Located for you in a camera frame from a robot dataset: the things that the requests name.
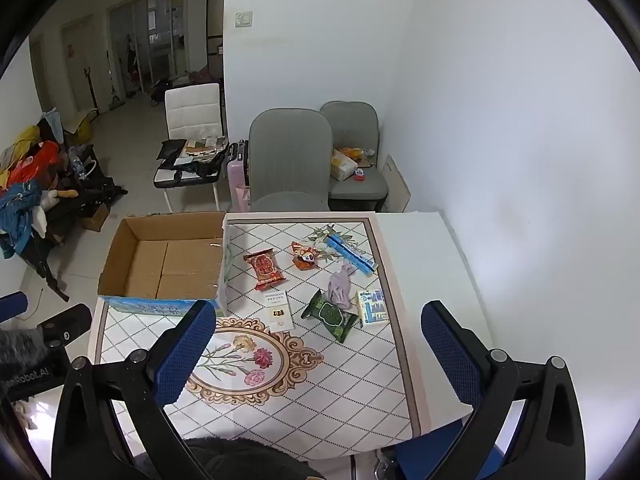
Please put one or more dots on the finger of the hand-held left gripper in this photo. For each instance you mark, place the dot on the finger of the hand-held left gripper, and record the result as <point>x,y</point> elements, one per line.
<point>12,306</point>
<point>67,324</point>

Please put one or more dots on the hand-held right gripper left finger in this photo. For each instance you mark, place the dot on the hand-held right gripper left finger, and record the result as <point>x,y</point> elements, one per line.
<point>184,352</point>

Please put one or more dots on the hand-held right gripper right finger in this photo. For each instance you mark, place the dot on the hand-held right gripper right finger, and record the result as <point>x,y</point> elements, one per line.
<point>450,355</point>

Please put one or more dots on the blue white tissue pack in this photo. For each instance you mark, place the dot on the blue white tissue pack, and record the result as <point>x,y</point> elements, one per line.
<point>372,307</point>

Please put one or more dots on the small white box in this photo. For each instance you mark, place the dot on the small white box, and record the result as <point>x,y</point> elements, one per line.
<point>277,310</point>

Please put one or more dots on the red snack packet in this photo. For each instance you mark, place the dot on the red snack packet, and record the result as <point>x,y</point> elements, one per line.
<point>265,269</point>

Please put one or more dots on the green snack packet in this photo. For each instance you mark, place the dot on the green snack packet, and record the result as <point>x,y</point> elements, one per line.
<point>330,316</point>

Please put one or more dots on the purple cloth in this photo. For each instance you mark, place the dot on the purple cloth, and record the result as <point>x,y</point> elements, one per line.
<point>340,287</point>

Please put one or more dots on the long blue tissue pack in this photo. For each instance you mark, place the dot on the long blue tissue pack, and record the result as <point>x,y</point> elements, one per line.
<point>350,255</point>

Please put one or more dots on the orange snack packet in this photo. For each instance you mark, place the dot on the orange snack packet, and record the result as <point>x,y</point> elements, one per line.
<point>305,256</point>

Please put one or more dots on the person's left forearm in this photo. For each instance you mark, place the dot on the person's left forearm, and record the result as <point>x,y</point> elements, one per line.
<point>20,347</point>

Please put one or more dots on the pile of clothes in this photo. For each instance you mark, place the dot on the pile of clothes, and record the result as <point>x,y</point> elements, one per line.
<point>55,250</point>

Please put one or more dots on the blue cloth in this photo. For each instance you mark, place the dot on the blue cloth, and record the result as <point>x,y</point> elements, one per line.
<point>20,207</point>

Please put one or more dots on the blue chair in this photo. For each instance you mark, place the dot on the blue chair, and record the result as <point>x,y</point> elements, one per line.
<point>430,455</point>

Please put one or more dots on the small cardboard box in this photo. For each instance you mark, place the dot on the small cardboard box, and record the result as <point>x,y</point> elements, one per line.
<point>95,217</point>

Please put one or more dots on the white plush toy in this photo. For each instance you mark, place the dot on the white plush toy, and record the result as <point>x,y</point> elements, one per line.
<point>52,197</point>

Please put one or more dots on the person's dark fluffy clothing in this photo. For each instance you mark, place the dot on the person's dark fluffy clothing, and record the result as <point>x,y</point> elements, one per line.
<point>250,460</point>

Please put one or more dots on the floral printed tablecloth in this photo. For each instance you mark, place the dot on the floral printed tablecloth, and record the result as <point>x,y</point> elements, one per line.
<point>325,385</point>

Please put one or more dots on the red plastic bag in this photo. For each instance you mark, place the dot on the red plastic bag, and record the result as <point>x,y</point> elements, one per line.
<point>35,161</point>

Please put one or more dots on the pink gift bag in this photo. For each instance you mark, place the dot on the pink gift bag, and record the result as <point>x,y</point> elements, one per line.
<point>242,199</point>

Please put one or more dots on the yellow cloth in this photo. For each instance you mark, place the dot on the yellow cloth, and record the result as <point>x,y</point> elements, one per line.
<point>25,136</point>

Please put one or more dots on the white board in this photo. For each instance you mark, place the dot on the white board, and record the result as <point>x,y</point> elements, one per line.
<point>397,185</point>

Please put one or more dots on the black bag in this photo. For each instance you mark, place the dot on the black bag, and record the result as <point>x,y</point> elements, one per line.
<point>200,167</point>

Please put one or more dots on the pink suitcase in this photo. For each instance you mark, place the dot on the pink suitcase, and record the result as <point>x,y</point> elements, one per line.
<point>235,172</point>

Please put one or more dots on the stack of papers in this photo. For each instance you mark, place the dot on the stack of papers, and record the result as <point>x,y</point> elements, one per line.
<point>205,146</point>

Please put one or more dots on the yellow white tissue pack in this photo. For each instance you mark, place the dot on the yellow white tissue pack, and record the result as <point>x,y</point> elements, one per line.
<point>342,164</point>

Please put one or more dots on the grey chair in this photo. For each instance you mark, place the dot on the grey chair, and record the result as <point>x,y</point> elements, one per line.
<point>290,155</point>
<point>350,120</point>

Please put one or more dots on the white padded chair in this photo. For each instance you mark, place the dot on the white padded chair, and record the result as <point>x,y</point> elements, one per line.
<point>192,107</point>

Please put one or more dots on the wooden door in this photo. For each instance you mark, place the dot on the wooden door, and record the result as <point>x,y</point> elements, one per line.
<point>76,67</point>

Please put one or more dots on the glass sliding door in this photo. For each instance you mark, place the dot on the glass sliding door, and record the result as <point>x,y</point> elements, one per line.
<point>145,45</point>

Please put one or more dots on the wall light switch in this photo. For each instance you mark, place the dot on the wall light switch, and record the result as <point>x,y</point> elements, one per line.
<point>244,19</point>

